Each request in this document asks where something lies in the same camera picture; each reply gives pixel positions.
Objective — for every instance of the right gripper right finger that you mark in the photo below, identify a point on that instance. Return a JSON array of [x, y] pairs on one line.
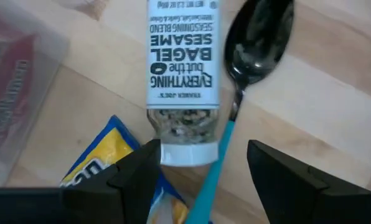
[[282, 193]]

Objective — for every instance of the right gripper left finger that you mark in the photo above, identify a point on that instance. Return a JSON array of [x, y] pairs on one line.
[[132, 193]]

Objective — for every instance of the white lid bagel seasoning jar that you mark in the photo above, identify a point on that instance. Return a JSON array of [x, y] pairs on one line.
[[182, 62]]

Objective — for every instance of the blue yellow ramen pack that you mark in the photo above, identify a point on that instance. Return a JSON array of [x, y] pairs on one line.
[[107, 149]]

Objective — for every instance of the large clear plastic bin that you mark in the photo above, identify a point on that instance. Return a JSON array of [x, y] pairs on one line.
[[48, 49]]

